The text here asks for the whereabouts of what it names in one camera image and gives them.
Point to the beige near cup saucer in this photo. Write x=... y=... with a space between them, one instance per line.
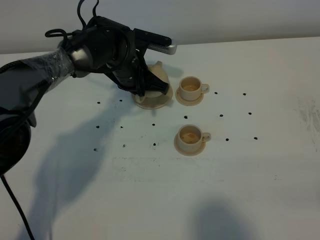
x=187 y=149

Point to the beige teapot saucer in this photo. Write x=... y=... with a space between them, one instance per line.
x=152 y=103

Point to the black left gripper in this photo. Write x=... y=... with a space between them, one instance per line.
x=134 y=77

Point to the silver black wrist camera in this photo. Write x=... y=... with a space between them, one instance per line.
x=147 y=40

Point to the beige cup saucer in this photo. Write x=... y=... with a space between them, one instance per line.
x=187 y=102
x=187 y=149

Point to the beige far teacup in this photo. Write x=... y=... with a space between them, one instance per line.
x=191 y=88

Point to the beige near teacup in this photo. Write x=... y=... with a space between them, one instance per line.
x=191 y=134

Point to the beige teacup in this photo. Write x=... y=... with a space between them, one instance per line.
x=191 y=134
x=191 y=88

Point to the beige far cup saucer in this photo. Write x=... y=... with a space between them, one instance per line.
x=187 y=102

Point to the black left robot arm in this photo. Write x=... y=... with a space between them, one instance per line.
x=102 y=46

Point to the beige ceramic teapot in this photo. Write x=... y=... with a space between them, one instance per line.
x=152 y=83

